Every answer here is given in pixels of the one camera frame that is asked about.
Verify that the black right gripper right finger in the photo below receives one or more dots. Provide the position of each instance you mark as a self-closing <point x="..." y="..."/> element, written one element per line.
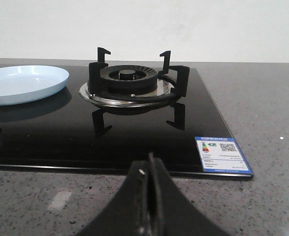
<point x="171" y="213"/>

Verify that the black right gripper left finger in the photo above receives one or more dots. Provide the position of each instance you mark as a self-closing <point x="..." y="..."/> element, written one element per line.
<point x="127" y="213"/>

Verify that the light blue plate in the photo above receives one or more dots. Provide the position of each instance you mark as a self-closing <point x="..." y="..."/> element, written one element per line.
<point x="28" y="83"/>

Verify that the blue energy label sticker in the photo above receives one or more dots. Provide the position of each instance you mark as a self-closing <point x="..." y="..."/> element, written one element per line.
<point x="221" y="155"/>

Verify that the black glass gas cooktop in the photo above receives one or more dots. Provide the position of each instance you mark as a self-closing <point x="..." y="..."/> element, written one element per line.
<point x="66" y="133"/>

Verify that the right gas burner head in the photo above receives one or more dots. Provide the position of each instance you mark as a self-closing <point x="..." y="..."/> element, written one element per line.
<point x="129" y="86"/>

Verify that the black right pan support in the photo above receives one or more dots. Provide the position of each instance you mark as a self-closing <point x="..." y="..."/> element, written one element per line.
<point x="178" y="73"/>

